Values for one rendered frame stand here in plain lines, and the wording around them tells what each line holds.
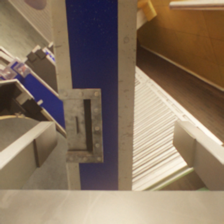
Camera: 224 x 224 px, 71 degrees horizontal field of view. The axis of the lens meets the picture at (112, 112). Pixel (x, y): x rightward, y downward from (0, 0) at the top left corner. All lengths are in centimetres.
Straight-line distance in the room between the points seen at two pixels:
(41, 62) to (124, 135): 247
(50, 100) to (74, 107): 162
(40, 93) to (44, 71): 87
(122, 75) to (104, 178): 18
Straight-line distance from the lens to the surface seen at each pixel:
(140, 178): 232
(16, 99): 152
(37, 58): 266
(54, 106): 191
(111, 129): 25
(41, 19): 773
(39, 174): 98
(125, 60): 23
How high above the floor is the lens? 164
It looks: 11 degrees down
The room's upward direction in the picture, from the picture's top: 53 degrees clockwise
